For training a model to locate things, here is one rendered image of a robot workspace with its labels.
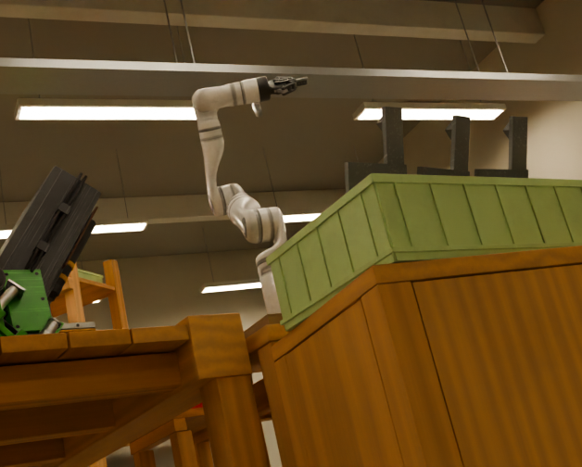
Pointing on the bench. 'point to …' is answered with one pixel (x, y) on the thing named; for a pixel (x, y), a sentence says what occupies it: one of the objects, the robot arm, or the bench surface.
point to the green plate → (32, 322)
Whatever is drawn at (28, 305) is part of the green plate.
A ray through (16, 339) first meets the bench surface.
